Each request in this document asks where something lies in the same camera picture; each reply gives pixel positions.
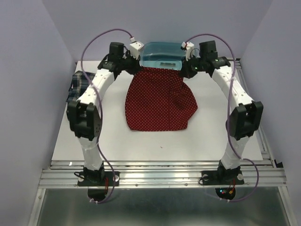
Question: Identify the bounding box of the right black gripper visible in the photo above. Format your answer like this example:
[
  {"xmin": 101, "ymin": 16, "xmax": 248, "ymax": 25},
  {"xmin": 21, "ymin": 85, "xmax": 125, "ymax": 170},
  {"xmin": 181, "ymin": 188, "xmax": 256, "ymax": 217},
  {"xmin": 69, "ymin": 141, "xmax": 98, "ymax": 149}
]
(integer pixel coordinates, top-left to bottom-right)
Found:
[{"xmin": 181, "ymin": 53, "xmax": 206, "ymax": 79}]

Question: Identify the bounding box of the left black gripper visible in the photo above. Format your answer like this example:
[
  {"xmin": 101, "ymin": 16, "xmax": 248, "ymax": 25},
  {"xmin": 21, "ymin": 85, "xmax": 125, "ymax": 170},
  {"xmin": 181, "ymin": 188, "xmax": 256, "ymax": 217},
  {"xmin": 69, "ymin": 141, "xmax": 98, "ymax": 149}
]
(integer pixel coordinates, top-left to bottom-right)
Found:
[{"xmin": 119, "ymin": 51, "xmax": 141, "ymax": 76}]

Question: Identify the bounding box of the red polka dot skirt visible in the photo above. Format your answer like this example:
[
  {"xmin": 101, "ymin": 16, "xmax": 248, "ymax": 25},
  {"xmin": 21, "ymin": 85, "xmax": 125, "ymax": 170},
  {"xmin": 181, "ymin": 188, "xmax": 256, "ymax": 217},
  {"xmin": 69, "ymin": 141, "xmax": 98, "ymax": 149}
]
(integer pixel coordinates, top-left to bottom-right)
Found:
[{"xmin": 125, "ymin": 67, "xmax": 198, "ymax": 132}]

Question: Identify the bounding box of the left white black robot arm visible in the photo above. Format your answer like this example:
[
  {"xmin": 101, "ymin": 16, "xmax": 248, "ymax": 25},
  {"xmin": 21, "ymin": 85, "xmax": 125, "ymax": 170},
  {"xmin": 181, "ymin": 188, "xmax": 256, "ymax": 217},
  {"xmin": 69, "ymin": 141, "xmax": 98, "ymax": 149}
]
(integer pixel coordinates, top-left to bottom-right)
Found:
[{"xmin": 66, "ymin": 41, "xmax": 144, "ymax": 186}]

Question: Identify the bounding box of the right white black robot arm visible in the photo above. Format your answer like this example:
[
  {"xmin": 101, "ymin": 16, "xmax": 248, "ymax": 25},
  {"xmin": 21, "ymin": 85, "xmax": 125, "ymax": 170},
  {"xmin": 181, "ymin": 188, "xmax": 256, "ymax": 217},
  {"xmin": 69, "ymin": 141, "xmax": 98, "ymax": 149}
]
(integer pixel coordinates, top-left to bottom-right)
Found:
[{"xmin": 181, "ymin": 41, "xmax": 263, "ymax": 184}]

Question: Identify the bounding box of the teal plastic tub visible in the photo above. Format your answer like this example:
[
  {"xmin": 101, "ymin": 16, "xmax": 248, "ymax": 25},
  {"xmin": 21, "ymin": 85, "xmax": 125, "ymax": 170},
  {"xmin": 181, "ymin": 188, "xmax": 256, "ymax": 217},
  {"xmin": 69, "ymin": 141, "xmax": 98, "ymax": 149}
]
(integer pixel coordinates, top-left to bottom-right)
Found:
[{"xmin": 140, "ymin": 42, "xmax": 185, "ymax": 71}]

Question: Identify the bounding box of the blue plaid folded skirt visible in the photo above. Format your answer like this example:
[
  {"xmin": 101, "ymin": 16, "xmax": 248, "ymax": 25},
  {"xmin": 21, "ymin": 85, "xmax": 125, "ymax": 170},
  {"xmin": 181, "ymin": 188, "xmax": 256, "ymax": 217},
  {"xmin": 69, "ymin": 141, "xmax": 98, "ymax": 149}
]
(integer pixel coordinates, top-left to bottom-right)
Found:
[{"xmin": 66, "ymin": 71, "xmax": 89, "ymax": 104}]

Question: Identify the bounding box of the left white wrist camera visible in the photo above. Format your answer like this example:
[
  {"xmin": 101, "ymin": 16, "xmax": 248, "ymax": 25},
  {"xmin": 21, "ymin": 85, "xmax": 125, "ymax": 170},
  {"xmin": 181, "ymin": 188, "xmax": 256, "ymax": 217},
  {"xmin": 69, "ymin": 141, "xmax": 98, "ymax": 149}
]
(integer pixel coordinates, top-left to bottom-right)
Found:
[{"xmin": 128, "ymin": 41, "xmax": 144, "ymax": 60}]

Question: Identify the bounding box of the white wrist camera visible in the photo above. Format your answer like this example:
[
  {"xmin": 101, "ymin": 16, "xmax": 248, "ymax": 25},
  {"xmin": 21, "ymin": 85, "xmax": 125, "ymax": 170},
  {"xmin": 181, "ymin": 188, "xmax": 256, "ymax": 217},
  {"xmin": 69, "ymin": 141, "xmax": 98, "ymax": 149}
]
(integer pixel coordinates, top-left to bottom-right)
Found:
[
  {"xmin": 128, "ymin": 41, "xmax": 144, "ymax": 60},
  {"xmin": 181, "ymin": 41, "xmax": 195, "ymax": 61}
]

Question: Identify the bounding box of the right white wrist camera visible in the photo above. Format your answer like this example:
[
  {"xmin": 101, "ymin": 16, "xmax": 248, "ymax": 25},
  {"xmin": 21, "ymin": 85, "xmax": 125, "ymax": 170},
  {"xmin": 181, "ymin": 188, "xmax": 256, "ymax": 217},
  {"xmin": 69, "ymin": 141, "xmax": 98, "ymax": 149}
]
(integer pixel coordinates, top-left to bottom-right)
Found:
[{"xmin": 181, "ymin": 41, "xmax": 195, "ymax": 61}]

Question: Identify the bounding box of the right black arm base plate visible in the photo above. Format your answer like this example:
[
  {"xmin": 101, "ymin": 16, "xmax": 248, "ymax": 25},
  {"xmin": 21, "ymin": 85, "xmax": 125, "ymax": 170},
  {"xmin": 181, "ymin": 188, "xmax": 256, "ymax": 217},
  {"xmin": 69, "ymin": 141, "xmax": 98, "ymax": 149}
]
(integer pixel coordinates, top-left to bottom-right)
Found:
[{"xmin": 198, "ymin": 164, "xmax": 245, "ymax": 201}]

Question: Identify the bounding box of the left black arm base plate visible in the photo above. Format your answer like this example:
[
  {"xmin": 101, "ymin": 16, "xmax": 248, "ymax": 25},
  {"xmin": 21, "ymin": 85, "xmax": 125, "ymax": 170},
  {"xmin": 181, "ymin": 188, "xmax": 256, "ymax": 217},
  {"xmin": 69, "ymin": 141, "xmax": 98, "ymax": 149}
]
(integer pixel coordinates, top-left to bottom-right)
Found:
[{"xmin": 74, "ymin": 170, "xmax": 120, "ymax": 204}]

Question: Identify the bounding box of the aluminium rail frame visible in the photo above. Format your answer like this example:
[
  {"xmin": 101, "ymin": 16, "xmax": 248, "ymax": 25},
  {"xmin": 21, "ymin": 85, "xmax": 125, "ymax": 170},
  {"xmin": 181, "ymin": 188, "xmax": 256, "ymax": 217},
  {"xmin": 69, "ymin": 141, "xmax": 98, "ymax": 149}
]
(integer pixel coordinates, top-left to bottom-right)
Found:
[{"xmin": 29, "ymin": 73, "xmax": 297, "ymax": 226}]

